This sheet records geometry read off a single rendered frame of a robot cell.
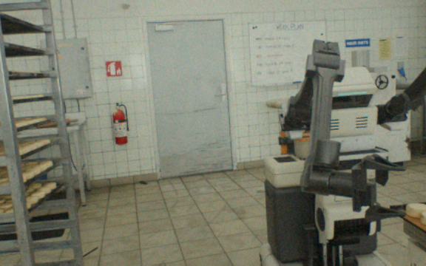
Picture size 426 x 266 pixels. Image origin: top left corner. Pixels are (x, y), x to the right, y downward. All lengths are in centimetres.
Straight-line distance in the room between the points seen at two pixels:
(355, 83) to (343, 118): 15
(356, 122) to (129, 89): 365
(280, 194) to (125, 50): 346
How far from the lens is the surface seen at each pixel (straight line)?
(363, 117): 174
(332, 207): 174
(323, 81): 114
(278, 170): 192
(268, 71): 532
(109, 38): 501
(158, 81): 502
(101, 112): 499
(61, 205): 177
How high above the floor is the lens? 125
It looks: 8 degrees down
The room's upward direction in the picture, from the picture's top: 4 degrees counter-clockwise
